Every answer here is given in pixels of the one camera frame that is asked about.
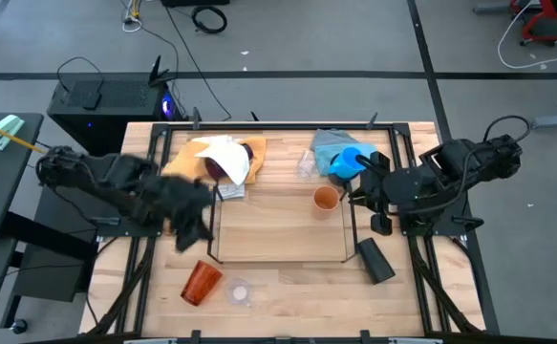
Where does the mint green stapler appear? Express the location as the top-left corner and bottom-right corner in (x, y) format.
(0, 114), (26, 152)

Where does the striped white folded towel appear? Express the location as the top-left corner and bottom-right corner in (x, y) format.
(213, 183), (247, 202)

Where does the light blue cloth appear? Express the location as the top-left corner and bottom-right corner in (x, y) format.
(312, 141), (379, 177)

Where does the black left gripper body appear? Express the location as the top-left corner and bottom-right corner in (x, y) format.
(139, 173), (216, 236)

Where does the red wheeled cart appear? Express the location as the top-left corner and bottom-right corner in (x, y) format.
(508, 0), (557, 48)

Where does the small black adapter box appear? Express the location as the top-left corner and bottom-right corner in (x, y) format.
(82, 90), (104, 112)

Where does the black wifi antenna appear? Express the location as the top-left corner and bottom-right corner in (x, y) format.
(147, 54), (171, 89)

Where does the tall black tumbler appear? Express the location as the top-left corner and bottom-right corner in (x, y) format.
(356, 236), (397, 286)

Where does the grey cloth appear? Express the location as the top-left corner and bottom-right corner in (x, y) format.
(310, 127), (361, 152)

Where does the yellow cloth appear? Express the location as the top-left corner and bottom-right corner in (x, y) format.
(161, 135), (268, 185)

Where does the white cloth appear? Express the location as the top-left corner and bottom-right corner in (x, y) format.
(193, 134), (252, 187)

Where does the coiled black cable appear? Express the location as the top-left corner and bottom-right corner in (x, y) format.
(190, 4), (229, 35)

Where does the black desk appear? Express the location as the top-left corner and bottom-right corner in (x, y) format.
(0, 112), (46, 244)

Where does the peach plastic cup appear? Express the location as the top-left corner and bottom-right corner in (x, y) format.
(311, 184), (343, 221)

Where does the black aluminium rig frame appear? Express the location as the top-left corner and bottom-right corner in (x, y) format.
(84, 118), (489, 338)

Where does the white floor cable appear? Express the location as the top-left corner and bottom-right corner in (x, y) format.
(497, 0), (557, 71)

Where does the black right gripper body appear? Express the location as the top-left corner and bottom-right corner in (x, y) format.
(348, 150), (401, 237)

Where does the black computer tower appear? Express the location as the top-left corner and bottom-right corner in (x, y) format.
(46, 77), (175, 158)

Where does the yellow cable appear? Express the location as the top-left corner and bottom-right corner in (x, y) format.
(0, 116), (46, 155)

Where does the blue plastic mug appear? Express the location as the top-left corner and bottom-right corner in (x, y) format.
(327, 145), (367, 183)

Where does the orange faceted plastic tumbler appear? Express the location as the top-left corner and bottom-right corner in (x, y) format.
(180, 259), (225, 308)

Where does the black side stand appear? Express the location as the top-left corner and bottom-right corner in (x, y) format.
(11, 184), (100, 304)

